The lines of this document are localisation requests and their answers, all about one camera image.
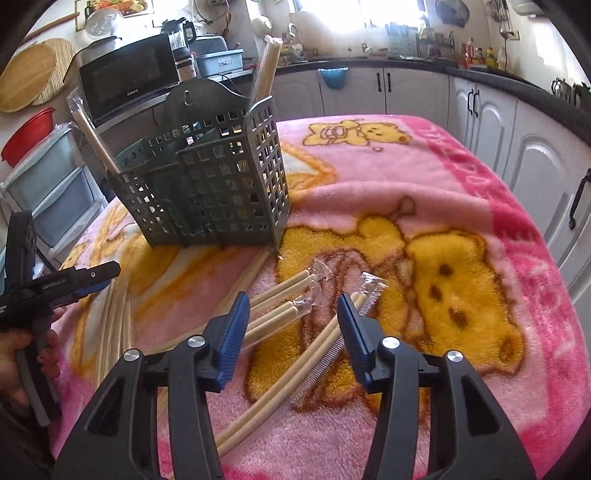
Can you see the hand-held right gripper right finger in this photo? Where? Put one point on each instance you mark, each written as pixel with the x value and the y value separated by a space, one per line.
pixel 356 341

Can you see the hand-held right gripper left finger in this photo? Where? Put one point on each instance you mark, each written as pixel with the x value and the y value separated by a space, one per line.
pixel 233 339

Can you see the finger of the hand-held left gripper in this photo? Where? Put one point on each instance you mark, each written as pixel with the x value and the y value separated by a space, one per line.
pixel 21 254
pixel 87 279

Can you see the wooden chopsticks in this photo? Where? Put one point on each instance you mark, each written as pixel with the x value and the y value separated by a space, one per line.
pixel 115 323
pixel 267 69
pixel 94 138
pixel 258 268

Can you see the black chopstick holder basket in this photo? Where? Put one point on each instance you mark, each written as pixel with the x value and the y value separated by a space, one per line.
pixel 207 194

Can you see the person's left hand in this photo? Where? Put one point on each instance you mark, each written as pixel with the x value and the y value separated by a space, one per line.
pixel 13 369

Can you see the cream straws clear packet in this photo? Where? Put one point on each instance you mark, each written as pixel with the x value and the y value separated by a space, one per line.
pixel 277 318
pixel 286 288

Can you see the plastic drawer unit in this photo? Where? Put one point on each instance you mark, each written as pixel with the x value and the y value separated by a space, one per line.
pixel 55 194

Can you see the red plastic basin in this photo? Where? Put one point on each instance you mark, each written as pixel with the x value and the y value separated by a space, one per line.
pixel 27 136

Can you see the pink bear printed blanket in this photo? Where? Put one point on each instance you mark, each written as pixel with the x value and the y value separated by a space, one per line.
pixel 461 207

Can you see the round bamboo board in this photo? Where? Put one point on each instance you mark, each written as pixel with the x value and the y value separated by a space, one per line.
pixel 25 78

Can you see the ribbed bamboo mat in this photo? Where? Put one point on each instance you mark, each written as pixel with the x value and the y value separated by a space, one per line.
pixel 64 60

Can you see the black microwave oven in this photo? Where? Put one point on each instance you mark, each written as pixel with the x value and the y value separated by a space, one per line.
pixel 124 74

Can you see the wooden rolling pin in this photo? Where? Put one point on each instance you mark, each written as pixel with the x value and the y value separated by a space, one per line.
pixel 51 26

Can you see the dark labelled bottle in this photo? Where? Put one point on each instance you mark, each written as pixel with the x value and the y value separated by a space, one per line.
pixel 185 64

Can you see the grey plastic bin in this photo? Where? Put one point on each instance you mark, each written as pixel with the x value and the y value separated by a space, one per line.
pixel 219 62

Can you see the black blender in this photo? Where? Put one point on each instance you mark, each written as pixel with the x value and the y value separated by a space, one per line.
pixel 178 32

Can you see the blue hanging basket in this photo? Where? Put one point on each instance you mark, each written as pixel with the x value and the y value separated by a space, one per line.
pixel 333 77

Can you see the green knife block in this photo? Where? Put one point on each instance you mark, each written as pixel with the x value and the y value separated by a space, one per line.
pixel 400 45

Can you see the white round container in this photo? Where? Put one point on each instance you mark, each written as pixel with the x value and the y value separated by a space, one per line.
pixel 261 24

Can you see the red sauce bottle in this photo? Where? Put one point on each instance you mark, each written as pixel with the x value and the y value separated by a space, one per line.
pixel 469 51

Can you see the yellow oil bottle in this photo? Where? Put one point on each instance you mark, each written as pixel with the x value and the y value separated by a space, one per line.
pixel 490 57

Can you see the wooden cutting board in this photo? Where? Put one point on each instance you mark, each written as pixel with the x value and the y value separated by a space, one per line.
pixel 302 28

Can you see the kitchen window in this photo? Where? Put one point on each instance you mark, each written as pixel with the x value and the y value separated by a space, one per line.
pixel 369 18

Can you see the steel kettle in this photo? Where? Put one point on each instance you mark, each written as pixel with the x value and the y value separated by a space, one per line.
pixel 563 90

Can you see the food wall poster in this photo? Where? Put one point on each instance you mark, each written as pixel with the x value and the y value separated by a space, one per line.
pixel 120 9

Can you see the round wall fan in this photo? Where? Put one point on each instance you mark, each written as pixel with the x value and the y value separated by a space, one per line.
pixel 450 11

